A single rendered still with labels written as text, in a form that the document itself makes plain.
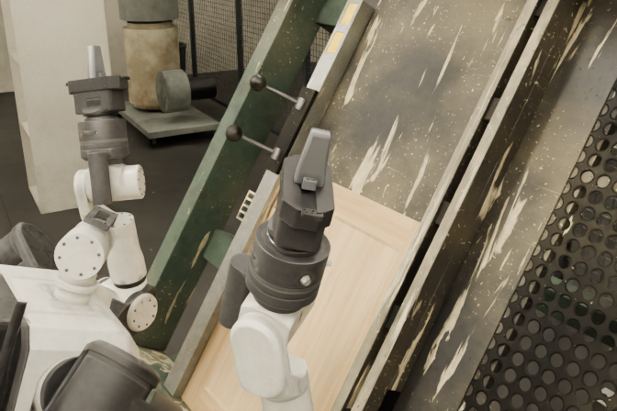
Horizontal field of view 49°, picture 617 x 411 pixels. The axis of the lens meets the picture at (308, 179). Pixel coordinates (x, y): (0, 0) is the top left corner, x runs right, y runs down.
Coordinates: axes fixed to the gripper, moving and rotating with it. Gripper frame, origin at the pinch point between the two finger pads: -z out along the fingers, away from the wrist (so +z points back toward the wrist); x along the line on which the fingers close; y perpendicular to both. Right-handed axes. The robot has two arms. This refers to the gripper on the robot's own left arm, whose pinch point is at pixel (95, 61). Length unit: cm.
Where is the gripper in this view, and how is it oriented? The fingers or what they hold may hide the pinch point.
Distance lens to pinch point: 133.8
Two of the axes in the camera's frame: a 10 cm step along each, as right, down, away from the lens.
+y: -3.8, 1.0, -9.2
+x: 9.2, -0.5, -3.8
